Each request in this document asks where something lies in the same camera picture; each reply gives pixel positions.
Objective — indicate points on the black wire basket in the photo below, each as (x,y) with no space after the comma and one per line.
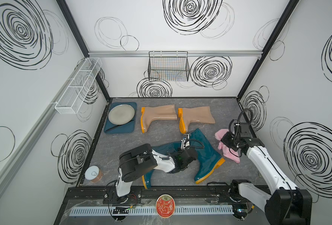
(171,69)

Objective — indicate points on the copper tape roll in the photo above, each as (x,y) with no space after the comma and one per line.
(93,174)

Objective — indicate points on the pink microfiber cloth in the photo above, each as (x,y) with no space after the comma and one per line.
(227,152)

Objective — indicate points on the green rubber boot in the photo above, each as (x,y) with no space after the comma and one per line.
(209,159)
(168,160)

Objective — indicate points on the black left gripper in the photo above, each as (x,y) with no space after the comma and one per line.
(179,151)

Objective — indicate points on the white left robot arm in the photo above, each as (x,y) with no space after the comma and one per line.
(134,164)

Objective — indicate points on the white wire shelf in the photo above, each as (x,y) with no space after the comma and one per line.
(79,86)

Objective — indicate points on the beige rubber boot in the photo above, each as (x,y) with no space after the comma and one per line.
(200,114)
(150,114)

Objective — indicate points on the grey wall rail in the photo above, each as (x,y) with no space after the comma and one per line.
(231,53)

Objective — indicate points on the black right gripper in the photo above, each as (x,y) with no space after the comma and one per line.
(223,139)

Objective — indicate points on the white slotted cable duct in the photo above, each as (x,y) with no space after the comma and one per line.
(151,210)

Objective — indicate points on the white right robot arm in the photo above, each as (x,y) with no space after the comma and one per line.
(285,204)

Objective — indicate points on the beige rubber boot left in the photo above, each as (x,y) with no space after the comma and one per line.
(150,114)

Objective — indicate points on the beige rubber boot right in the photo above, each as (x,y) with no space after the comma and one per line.
(200,114)

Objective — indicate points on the grey round plate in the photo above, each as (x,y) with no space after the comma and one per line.
(121,114)

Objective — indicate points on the black mounting rail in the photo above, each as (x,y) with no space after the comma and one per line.
(107,194)

